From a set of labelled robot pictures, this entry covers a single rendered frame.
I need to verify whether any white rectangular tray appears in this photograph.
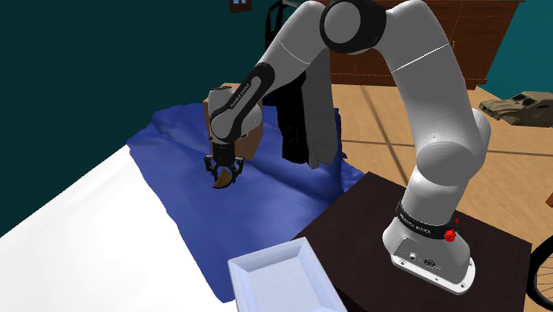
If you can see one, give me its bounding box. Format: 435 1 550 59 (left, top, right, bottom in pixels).
227 236 349 312

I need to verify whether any dark robot stand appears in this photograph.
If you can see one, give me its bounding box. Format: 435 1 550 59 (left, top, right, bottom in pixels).
292 171 534 312

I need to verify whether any grey hanging garment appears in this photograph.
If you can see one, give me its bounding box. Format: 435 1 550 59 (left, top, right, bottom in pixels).
303 47 340 170

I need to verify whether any blue blanket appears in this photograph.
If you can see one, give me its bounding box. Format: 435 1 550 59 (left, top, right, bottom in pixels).
126 103 367 304

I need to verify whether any white bed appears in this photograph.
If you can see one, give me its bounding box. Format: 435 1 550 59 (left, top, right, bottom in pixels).
0 144 239 312

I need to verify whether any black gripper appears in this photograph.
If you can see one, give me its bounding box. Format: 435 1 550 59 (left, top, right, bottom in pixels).
203 143 245 183

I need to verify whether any tan toy vehicle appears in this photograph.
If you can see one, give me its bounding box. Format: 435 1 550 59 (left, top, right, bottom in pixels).
478 90 553 129

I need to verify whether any brown cardboard box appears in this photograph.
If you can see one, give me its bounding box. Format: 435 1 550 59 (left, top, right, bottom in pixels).
202 82 265 162

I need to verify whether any black metal frame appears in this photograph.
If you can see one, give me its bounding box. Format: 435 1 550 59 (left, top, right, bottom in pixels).
263 0 303 50

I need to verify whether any brown wooden dresser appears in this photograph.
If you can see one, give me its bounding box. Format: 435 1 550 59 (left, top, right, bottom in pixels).
318 0 522 91

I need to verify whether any black bicycle wheel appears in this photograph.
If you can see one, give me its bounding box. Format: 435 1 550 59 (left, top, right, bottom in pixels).
526 234 553 312

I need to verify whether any brown curved object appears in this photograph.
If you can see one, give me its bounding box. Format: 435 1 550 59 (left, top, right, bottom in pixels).
212 168 235 191

